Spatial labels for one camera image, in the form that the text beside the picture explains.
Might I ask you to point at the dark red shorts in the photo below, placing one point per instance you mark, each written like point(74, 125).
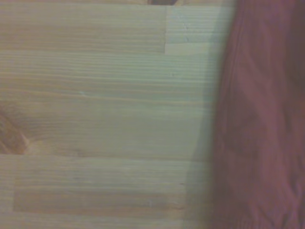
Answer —
point(259, 124)

